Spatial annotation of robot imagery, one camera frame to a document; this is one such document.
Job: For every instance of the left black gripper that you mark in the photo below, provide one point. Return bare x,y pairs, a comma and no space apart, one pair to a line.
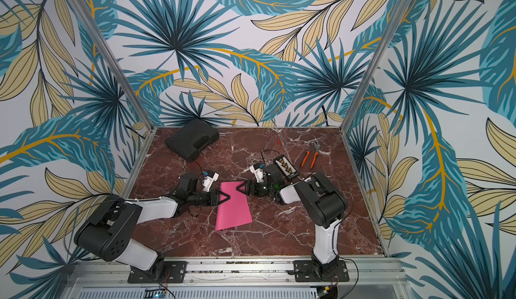
214,197

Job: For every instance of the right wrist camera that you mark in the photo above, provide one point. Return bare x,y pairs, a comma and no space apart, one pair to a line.
258,171

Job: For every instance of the black plastic tool case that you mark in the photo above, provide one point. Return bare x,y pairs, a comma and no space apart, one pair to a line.
190,140

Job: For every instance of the orange handled pliers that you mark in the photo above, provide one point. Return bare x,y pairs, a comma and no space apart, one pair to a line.
311,155

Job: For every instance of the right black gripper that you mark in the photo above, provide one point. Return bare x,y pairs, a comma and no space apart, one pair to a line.
250,187

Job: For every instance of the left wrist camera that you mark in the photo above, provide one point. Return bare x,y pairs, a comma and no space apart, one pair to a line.
209,177

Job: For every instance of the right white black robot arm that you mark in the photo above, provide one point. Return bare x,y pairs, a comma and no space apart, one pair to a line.
323,202

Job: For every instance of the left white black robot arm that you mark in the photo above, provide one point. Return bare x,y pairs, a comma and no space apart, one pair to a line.
108,232

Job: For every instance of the aluminium frame post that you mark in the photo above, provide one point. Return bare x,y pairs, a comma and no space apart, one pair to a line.
389,32
80,8

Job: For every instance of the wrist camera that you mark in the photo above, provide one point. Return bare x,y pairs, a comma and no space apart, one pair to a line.
209,177
258,171

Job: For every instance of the pink square paper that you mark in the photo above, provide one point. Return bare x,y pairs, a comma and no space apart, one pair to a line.
236,211

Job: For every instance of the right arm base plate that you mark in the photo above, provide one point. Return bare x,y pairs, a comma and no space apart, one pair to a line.
312,271

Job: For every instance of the aluminium front rail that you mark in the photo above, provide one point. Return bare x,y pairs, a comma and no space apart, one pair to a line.
250,271

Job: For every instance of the green circuit board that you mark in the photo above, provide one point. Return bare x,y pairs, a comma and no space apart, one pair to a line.
155,293

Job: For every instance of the right aluminium frame post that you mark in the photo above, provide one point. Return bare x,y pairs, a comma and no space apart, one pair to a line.
389,32

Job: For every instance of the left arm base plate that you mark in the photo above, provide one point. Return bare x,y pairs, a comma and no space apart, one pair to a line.
164,272

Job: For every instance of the left aluminium frame post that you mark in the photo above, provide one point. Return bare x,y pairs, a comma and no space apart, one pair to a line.
80,8

